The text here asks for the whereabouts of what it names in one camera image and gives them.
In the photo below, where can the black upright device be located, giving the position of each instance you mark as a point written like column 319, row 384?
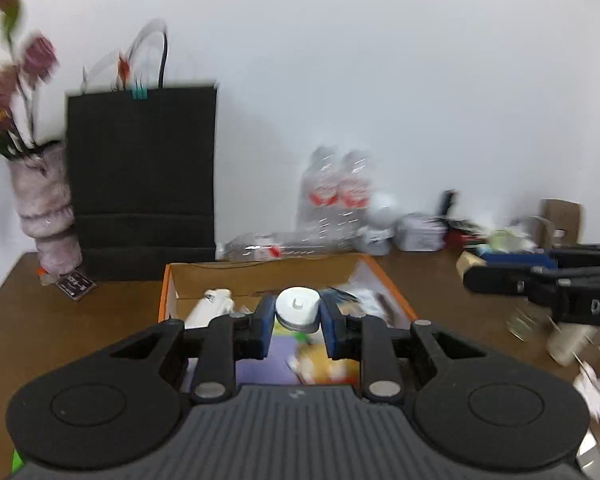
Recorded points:
column 448, row 204

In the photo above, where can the dark red flat box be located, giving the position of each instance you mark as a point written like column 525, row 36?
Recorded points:
column 467, row 237

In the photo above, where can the white robot speaker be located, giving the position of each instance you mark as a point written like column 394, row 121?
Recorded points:
column 381, row 220

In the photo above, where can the yellow soap bar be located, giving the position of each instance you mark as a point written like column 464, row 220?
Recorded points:
column 469, row 262

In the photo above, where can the dark paper tag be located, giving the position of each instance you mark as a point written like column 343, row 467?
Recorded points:
column 76, row 286

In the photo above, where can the brown cardboard piece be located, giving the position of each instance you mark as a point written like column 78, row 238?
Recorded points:
column 562, row 220

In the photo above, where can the purple knitted cloth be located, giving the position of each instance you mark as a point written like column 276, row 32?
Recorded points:
column 260, row 366

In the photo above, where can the white and yellow plush sheep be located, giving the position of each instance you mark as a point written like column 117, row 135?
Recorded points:
column 322, row 369

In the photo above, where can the dried pink flowers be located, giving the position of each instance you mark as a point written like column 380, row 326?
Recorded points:
column 5, row 85

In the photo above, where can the crumpled white paper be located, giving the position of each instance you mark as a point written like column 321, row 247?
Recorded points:
column 592, row 390

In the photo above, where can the red cardboard box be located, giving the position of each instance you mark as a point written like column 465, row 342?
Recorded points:
column 260, row 275

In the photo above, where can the grey knitted vase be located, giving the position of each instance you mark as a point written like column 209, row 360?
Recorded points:
column 45, row 205

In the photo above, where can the white round tin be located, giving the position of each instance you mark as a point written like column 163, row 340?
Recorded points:
column 297, row 307

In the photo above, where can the clear water bottle red label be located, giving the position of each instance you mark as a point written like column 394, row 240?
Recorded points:
column 320, row 195
column 356, row 190
column 280, row 247

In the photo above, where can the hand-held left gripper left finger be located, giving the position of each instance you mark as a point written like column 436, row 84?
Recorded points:
column 265, row 327

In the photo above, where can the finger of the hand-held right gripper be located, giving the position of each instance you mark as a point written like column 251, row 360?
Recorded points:
column 580, row 256
column 500, row 280

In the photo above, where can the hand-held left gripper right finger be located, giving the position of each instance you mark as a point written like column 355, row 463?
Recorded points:
column 331, row 332

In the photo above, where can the black paper bag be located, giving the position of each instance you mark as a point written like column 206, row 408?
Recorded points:
column 140, row 185

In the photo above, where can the small white bottle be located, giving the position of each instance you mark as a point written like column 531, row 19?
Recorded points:
column 570, row 342

